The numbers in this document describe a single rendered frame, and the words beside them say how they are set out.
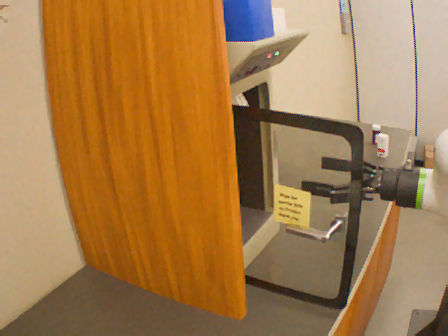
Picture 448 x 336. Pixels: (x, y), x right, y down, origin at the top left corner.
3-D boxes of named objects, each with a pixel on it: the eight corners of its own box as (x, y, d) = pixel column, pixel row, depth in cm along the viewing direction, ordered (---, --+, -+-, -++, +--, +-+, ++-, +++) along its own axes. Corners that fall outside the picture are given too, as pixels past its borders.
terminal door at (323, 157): (230, 276, 102) (214, 101, 86) (346, 310, 84) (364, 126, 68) (228, 278, 101) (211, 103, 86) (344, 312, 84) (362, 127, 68)
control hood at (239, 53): (201, 93, 85) (197, 44, 81) (271, 62, 110) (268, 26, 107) (258, 96, 80) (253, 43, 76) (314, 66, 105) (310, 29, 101)
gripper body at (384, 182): (400, 162, 92) (366, 157, 97) (395, 177, 85) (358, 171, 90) (398, 192, 95) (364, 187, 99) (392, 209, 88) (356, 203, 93)
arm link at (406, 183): (413, 219, 86) (417, 200, 93) (419, 170, 81) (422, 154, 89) (390, 216, 89) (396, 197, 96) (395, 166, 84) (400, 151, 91)
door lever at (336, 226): (298, 222, 83) (298, 210, 82) (342, 233, 78) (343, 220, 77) (283, 236, 79) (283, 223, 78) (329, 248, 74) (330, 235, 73)
